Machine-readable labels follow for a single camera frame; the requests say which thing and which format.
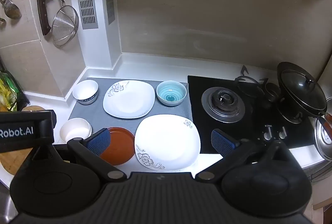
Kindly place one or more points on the large white square floral plate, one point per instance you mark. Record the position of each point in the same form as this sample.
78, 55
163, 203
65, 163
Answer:
168, 142

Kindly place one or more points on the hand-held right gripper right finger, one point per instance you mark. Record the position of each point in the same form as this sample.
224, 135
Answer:
222, 142

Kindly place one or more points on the black pan support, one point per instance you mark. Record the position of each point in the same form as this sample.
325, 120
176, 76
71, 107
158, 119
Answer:
250, 81

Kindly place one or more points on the round steel gas burner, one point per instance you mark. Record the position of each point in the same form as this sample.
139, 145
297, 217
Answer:
223, 104

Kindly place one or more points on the glass wok lid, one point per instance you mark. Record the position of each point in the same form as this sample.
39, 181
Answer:
302, 86

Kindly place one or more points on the grey mat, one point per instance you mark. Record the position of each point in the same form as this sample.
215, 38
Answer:
84, 115

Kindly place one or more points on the green snack bag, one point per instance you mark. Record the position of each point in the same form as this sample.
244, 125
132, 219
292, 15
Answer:
7, 91

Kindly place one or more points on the stove knob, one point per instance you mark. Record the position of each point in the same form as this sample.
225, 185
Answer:
268, 133
282, 132

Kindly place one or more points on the stainless steel pot lid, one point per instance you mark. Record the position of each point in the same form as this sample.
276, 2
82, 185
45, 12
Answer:
324, 135

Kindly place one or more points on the wooden cutting board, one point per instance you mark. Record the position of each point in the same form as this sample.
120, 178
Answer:
10, 161

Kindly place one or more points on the black wok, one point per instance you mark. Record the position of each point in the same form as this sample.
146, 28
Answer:
293, 107

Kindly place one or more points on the white bowl with blue pattern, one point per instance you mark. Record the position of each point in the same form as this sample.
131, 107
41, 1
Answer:
85, 91

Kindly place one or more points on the black glass gas stove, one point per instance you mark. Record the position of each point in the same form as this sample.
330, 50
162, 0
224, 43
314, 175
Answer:
197, 112

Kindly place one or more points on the cream bowl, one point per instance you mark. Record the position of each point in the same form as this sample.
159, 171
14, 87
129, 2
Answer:
74, 131

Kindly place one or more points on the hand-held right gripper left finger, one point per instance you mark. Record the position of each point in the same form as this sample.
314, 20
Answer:
99, 141

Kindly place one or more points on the small white square floral plate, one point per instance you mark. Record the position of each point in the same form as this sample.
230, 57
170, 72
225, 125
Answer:
129, 100

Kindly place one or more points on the brown round plate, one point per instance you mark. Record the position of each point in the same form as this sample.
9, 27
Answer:
119, 147

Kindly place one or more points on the light blue ringed bowl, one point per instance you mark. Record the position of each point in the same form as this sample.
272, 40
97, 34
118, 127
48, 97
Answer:
171, 92

